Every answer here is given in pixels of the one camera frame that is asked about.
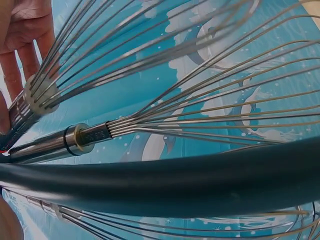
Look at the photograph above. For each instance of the steel whisk with white collar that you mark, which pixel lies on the steel whisk with white collar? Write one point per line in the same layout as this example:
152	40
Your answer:
41	95

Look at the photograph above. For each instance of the person's right fingers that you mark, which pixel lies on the person's right fingers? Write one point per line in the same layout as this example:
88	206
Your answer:
10	72

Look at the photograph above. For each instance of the thick black round bar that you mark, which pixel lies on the thick black round bar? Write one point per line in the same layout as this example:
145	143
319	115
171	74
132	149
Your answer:
160	185

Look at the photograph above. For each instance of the person's right hand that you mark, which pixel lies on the person's right hand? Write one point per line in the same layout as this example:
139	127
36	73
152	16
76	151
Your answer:
27	30

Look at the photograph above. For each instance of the person's left hand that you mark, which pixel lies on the person's left hand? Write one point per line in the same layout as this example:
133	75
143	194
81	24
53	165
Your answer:
8	222

